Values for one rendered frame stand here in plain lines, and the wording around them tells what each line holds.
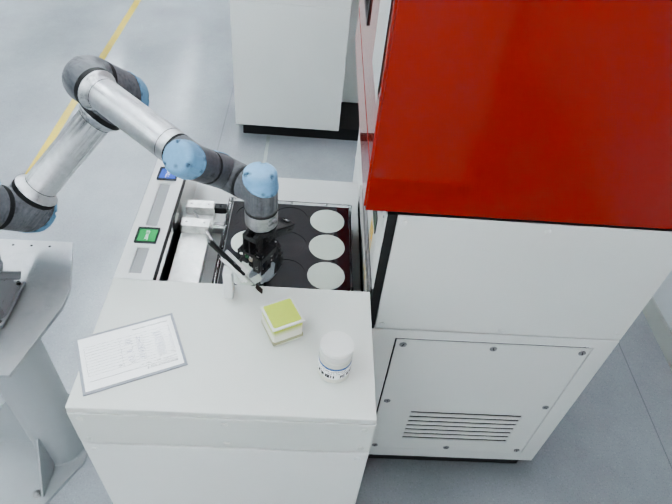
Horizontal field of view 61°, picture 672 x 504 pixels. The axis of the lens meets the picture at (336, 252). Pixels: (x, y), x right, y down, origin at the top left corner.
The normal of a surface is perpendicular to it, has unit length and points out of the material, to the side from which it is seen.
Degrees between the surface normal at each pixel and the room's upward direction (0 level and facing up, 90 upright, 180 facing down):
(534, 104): 90
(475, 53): 90
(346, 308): 0
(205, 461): 90
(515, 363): 90
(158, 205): 0
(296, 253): 0
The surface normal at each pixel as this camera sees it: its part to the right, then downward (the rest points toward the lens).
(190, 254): 0.08, -0.70
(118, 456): 0.00, 0.71
